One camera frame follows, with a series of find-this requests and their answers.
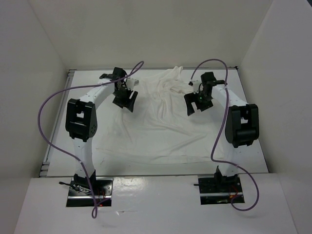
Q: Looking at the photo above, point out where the aluminium table edge rail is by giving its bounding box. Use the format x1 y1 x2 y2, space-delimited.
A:
39 69 76 177

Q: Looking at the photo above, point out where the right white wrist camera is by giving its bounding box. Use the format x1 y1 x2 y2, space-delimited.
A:
189 80 202 94

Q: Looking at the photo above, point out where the white tank top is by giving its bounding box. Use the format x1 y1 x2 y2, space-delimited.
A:
96 67 230 164

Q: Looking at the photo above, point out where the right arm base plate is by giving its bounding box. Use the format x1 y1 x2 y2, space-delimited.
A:
194 175 245 205

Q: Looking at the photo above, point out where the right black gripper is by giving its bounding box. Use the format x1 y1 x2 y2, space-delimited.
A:
183 90 213 116

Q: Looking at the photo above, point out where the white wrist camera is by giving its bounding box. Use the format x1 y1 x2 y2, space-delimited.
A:
125 78 139 91
189 80 202 94

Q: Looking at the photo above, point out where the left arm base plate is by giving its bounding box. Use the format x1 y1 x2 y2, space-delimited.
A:
66 177 113 207

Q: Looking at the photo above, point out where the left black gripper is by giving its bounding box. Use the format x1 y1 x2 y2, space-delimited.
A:
113 86 138 112

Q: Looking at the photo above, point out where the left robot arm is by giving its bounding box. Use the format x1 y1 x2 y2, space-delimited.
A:
65 67 139 195

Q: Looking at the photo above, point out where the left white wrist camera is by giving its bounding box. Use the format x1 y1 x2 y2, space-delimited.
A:
125 78 139 91

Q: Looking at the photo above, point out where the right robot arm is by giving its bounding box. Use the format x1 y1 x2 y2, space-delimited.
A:
184 72 259 192

